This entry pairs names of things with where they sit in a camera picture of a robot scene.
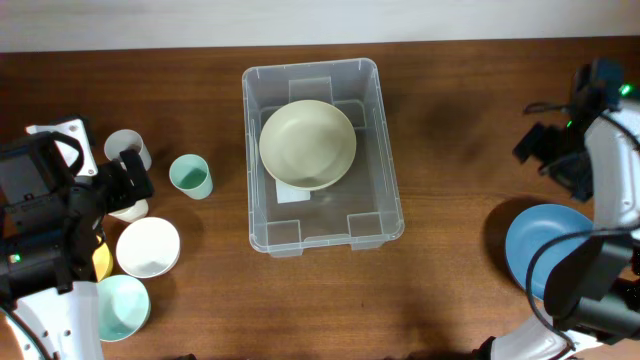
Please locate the cream plastic cup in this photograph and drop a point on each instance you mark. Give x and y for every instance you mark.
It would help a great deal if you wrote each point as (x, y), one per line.
(131, 214)

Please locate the grey plastic cup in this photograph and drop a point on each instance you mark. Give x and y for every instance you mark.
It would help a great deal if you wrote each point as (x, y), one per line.
(127, 139)

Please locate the blue large bowl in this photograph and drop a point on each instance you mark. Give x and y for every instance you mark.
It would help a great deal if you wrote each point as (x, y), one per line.
(535, 227)

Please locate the white label in container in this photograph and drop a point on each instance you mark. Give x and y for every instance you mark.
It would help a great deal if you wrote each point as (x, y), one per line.
(288, 194)

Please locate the mint green small bowl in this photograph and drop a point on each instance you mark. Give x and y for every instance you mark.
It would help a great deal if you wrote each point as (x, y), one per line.
(124, 307)

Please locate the yellow small bowl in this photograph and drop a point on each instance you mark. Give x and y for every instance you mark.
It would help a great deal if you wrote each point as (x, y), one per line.
(103, 262)

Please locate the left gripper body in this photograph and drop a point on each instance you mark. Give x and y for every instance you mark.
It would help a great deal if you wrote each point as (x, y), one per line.
(113, 190)

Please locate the mint green plastic cup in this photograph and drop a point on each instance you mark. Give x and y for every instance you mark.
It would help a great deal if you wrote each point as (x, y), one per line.
(190, 174)

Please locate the pale yellow large bowl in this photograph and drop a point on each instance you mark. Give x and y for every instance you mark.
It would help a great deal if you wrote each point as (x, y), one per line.
(308, 144)

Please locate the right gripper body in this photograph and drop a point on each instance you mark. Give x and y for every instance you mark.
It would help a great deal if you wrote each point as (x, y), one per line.
(565, 154)

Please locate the clear plastic storage container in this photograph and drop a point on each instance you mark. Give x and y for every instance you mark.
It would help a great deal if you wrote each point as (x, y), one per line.
(363, 209)

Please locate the white small bowl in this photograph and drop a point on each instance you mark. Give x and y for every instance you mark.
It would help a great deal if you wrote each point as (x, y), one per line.
(148, 248)

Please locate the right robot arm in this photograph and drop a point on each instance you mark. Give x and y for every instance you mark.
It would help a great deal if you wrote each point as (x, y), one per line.
(568, 266)

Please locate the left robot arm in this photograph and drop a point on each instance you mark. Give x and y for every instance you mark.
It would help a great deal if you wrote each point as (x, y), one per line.
(48, 278)

